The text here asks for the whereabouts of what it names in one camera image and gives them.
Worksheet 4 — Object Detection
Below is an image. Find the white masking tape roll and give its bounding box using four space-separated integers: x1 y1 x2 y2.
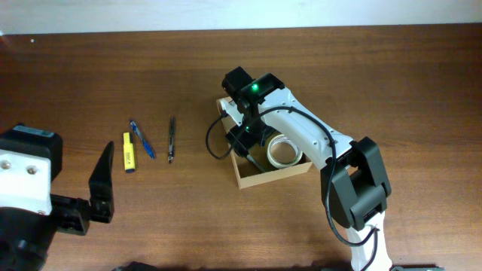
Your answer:
267 134 304 169

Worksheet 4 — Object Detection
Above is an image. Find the yellow highlighter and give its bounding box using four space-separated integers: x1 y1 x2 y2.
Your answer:
123 132 136 173

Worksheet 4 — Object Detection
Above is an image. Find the blue ballpoint pen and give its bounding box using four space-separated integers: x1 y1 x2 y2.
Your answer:
130 119 156 160

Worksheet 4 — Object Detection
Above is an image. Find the black marker pen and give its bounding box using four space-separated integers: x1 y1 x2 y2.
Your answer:
246 154 267 172

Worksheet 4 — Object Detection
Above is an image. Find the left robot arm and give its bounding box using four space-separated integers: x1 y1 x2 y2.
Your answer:
1 142 114 270

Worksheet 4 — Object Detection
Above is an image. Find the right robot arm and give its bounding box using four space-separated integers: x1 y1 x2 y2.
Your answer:
221 67 392 270

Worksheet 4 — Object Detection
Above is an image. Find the open cardboard box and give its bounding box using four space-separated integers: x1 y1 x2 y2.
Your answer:
215 96 314 190

